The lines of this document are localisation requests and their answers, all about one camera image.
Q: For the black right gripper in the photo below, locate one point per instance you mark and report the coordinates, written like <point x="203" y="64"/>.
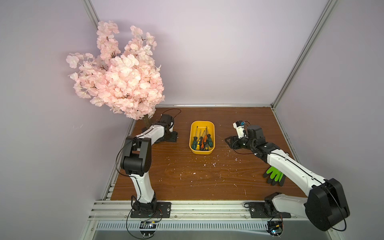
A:
<point x="237" y="142"/>

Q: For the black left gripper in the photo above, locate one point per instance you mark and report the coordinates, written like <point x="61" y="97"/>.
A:
<point x="174" y="137"/>

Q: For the small green handled screwdriver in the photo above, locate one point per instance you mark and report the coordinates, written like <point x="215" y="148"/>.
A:
<point x="209" y="140"/>

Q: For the orange black large screwdriver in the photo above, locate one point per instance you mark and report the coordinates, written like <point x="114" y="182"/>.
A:
<point x="204" y="143"/>

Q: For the green black handled screwdriver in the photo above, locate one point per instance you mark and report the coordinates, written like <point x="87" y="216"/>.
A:
<point x="194" y="143"/>

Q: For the orange handled screwdriver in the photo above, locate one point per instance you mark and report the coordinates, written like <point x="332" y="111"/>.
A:
<point x="203" y="143"/>

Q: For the black yellow long screwdriver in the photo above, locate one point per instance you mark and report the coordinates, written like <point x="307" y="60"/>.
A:
<point x="200" y="139"/>

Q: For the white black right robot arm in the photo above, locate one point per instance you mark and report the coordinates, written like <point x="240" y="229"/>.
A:
<point x="325" y="203"/>

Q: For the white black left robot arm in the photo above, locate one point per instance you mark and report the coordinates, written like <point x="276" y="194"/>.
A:
<point x="137" y="159"/>

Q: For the yellow plastic storage box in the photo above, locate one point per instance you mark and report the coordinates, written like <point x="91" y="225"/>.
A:
<point x="202" y="125"/>

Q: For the green black work glove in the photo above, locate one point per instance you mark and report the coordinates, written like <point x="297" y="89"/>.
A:
<point x="274" y="177"/>

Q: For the pink artificial blossom tree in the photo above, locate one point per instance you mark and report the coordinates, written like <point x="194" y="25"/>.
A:
<point x="127" y="82"/>

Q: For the left controller board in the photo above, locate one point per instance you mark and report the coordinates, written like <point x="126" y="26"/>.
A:
<point x="148" y="229"/>

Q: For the controller board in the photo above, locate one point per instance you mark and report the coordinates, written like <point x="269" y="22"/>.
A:
<point x="275" y="228"/>
<point x="148" y="229"/>

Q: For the right controller board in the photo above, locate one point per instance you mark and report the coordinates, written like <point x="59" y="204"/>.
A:
<point x="275" y="228"/>

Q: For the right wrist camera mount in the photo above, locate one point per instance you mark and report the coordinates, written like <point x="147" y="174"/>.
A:
<point x="240" y="127"/>

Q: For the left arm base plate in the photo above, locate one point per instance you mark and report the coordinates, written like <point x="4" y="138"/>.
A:
<point x="151" y="210"/>

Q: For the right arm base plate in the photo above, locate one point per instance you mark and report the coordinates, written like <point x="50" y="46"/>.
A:
<point x="263" y="210"/>

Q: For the aluminium front rail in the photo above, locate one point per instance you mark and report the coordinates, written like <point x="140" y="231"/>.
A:
<point x="186" y="210"/>

